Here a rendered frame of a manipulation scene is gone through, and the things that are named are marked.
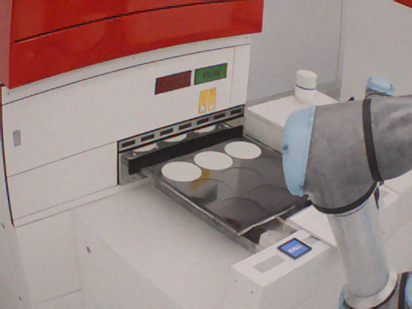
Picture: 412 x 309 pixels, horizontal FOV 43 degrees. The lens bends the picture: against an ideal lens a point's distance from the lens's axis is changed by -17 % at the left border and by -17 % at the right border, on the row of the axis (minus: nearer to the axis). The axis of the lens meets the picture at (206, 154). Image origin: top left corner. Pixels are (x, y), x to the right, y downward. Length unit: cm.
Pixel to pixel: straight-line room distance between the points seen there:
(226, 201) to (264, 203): 9
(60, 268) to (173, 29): 73
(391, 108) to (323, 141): 11
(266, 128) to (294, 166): 102
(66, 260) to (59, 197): 21
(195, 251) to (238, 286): 29
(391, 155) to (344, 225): 17
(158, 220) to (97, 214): 16
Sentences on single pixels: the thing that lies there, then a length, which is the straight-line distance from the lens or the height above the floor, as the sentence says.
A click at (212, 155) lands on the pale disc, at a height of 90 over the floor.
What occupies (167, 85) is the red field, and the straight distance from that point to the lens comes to 160.
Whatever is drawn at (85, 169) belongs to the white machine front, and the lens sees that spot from 154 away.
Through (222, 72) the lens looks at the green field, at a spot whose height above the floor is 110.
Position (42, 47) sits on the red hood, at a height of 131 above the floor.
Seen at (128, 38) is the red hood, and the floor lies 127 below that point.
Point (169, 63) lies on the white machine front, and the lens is 158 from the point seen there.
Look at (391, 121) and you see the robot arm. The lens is 74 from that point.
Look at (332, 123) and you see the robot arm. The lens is 76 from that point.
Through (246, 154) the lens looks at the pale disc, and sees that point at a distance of 170.
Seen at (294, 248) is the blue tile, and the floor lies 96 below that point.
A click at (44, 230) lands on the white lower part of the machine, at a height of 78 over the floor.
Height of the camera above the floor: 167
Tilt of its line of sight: 27 degrees down
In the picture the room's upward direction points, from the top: 5 degrees clockwise
